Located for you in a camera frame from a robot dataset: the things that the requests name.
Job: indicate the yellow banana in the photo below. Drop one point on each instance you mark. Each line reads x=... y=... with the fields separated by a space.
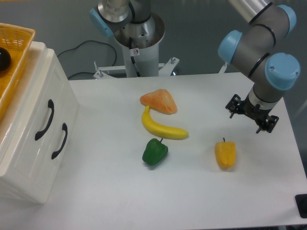
x=163 y=131

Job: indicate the black drawer handle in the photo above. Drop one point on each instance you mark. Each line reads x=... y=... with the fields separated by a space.
x=62 y=142
x=44 y=119

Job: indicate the black lower drawer handle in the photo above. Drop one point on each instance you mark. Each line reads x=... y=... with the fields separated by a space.
x=62 y=142

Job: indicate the green bell pepper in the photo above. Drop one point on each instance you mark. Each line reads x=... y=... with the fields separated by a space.
x=154 y=152

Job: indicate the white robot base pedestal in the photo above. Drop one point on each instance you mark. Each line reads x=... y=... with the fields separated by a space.
x=140 y=46

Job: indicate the yellow wicker basket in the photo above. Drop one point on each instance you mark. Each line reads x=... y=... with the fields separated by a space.
x=16 y=40

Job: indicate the black top drawer handle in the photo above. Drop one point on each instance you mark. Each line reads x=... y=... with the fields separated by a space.
x=44 y=119

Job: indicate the black ball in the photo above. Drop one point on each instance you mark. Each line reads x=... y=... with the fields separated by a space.
x=5 y=59

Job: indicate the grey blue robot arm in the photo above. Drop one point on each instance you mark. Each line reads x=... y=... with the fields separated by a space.
x=272 y=74

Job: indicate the black corner object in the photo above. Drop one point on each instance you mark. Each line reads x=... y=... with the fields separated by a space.
x=301 y=202

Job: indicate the white drawer cabinet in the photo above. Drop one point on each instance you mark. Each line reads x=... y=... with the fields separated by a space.
x=13 y=182

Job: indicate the orange bread slice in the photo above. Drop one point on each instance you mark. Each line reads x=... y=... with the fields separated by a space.
x=160 y=100

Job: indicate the yellow bell pepper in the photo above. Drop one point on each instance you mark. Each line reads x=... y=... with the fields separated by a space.
x=225 y=154

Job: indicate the white metal mounting frame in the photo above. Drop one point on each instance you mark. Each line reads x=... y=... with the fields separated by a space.
x=165 y=69

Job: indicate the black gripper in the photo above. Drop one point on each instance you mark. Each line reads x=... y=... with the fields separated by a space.
x=264 y=121

